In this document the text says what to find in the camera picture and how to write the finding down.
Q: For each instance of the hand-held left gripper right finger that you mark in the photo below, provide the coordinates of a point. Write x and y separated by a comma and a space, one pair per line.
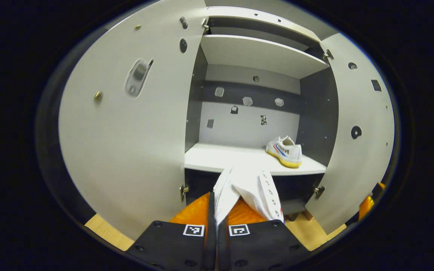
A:
222, 248

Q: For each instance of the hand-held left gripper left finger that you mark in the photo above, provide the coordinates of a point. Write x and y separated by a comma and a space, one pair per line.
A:
211, 244

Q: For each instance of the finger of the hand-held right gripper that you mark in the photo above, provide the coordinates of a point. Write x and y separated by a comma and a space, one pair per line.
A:
367, 207

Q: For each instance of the white door with headphone sticker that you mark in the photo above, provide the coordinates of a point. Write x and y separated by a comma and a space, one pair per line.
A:
356, 169

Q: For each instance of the white canvas shoe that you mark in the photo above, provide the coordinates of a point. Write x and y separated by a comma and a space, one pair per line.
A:
254, 184
286, 152

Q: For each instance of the white shoe cabinet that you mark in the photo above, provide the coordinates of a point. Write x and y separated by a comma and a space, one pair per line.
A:
247, 128

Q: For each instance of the white door with phone sticker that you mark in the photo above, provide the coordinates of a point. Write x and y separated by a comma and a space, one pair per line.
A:
126, 150

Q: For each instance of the white cabinet shelf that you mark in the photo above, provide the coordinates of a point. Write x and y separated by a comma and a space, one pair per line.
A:
217, 158
258, 54

